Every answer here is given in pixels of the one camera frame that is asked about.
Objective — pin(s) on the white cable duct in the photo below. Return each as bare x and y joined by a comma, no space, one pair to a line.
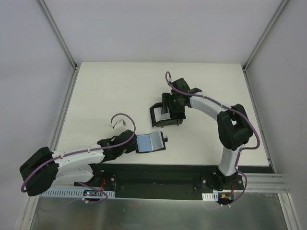
210,196
73,193

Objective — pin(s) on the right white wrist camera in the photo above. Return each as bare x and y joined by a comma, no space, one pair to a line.
169,80

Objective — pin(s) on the black leather card holder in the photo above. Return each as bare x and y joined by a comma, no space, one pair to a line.
152,142

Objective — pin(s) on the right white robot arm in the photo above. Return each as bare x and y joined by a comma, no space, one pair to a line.
234,127

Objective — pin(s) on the right white cable duct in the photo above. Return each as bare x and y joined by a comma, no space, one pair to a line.
210,196

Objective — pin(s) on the left electronics board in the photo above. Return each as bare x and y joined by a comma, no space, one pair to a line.
92,193

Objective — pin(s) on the right electronics board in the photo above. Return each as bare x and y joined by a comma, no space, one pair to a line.
228,196

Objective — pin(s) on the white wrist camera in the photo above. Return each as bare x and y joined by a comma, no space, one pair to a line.
118,124
169,80

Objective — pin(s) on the left aluminium side rail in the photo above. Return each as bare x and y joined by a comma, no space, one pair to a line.
54,139

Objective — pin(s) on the aluminium frame post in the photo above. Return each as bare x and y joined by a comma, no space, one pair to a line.
56,32
266,32

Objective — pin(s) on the white credit card stack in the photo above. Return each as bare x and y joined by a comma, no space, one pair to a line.
158,109

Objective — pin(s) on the front aluminium extrusion rail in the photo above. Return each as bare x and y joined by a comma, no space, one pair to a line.
266,183

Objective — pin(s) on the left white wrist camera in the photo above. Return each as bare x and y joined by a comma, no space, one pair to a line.
118,124

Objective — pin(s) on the black card tray box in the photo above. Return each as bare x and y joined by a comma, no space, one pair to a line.
159,120

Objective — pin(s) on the electronics board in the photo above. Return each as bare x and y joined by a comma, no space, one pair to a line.
92,193
228,196

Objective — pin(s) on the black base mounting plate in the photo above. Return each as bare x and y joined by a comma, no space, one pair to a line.
145,181

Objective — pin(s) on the right aluminium frame post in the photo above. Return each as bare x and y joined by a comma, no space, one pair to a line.
266,32

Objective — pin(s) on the left white cable duct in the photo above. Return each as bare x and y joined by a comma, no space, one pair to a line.
73,193

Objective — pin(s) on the left aluminium frame post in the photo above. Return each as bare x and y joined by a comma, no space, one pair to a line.
56,32

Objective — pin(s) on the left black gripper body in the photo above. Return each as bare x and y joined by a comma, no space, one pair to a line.
134,145

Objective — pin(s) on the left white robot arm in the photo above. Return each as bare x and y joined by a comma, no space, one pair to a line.
46,168

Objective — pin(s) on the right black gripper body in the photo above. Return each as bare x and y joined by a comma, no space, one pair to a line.
173,115

